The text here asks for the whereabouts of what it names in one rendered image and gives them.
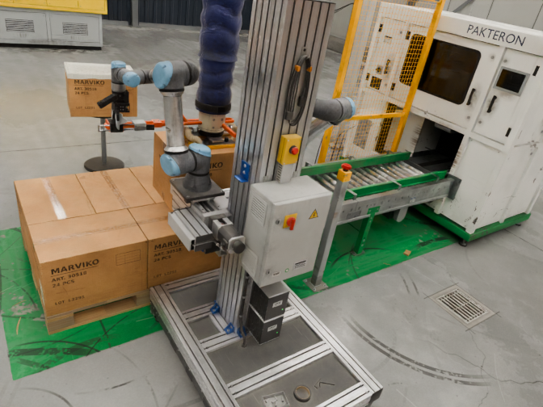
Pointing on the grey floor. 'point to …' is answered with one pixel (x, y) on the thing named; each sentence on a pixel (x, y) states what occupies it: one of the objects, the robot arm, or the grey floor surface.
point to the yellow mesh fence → (380, 74)
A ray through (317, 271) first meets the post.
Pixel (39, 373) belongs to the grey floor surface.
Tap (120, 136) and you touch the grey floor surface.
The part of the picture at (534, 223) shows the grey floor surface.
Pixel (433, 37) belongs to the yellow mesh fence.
